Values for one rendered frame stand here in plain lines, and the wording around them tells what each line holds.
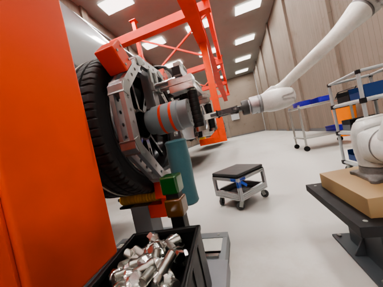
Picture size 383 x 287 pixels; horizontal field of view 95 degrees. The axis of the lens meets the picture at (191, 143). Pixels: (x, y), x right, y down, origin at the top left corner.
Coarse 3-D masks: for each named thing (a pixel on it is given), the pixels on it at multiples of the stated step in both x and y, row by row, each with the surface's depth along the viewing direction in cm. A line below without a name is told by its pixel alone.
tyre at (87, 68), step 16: (80, 64) 71; (96, 64) 62; (80, 80) 60; (96, 80) 59; (96, 96) 57; (96, 112) 56; (96, 128) 56; (96, 144) 56; (112, 144) 60; (96, 160) 59; (112, 160) 59; (112, 176) 62; (128, 176) 65; (144, 176) 75; (128, 192) 72; (144, 192) 75
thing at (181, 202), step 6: (180, 198) 37; (168, 204) 37; (174, 204) 37; (180, 204) 37; (186, 204) 40; (168, 210) 38; (174, 210) 37; (180, 210) 37; (186, 210) 39; (168, 216) 38; (174, 216) 37; (180, 216) 37
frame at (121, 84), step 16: (144, 64) 78; (112, 80) 62; (128, 80) 63; (160, 80) 94; (112, 96) 59; (128, 96) 61; (160, 96) 101; (112, 112) 60; (128, 112) 58; (128, 128) 59; (128, 144) 59; (144, 160) 63; (160, 176) 71
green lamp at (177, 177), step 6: (168, 174) 40; (174, 174) 38; (180, 174) 40; (162, 180) 37; (168, 180) 37; (174, 180) 37; (180, 180) 39; (162, 186) 38; (168, 186) 37; (174, 186) 37; (180, 186) 38; (162, 192) 38; (168, 192) 37; (174, 192) 37
